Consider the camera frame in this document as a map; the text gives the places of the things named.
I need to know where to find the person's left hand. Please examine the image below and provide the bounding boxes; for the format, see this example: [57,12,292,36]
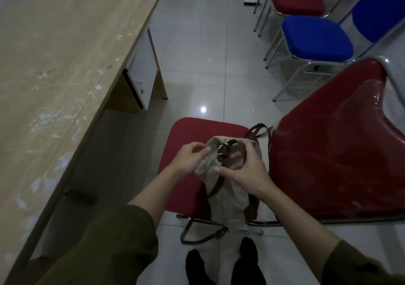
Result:
[171,142,211,181]

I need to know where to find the person's right hand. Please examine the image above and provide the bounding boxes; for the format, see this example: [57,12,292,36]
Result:
[215,141,276,200]

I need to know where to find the beige cloth trousers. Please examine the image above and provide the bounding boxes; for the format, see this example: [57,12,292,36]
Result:
[194,136,263,228]

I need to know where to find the person's right forearm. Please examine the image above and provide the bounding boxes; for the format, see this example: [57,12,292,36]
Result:
[259,183,342,277]

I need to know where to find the person's left forearm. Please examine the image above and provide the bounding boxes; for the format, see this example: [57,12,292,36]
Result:
[128,164,181,231]

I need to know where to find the person's right foot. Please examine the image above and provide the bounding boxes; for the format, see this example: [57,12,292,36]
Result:
[231,237,267,285]

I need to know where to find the person's foot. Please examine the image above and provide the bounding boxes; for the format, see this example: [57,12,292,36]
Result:
[185,249,216,285]
[231,237,267,285]

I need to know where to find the white desk drawer unit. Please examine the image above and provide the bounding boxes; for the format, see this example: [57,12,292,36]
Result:
[123,28,159,111]

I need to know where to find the person's left foot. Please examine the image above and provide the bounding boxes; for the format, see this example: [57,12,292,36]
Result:
[185,249,216,285]

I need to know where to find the red chair with plastic-wrapped back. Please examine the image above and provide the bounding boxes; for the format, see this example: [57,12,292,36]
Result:
[157,55,405,245]

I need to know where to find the olive green left sleeve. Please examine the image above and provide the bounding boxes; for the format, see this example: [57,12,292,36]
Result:
[36,205,159,285]

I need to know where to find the olive green sleeve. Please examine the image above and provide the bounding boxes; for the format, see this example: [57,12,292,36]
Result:
[36,205,159,285]
[321,240,405,285]

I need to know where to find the olive green right sleeve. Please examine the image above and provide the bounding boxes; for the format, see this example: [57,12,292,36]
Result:
[321,240,405,285]

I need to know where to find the light wooden desk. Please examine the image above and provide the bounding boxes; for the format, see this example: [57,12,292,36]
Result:
[0,0,169,285]

